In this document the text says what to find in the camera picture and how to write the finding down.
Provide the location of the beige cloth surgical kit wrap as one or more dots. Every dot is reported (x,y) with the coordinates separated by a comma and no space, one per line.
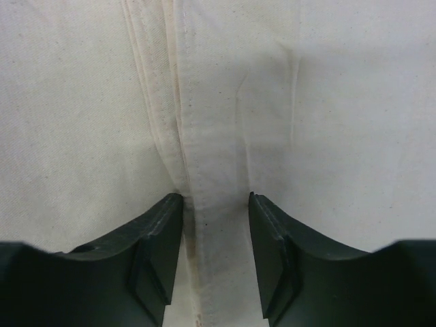
(325,107)

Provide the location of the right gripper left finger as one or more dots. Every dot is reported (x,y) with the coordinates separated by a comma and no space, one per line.
(123,278)

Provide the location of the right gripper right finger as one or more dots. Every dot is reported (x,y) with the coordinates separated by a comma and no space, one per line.
(308,279)

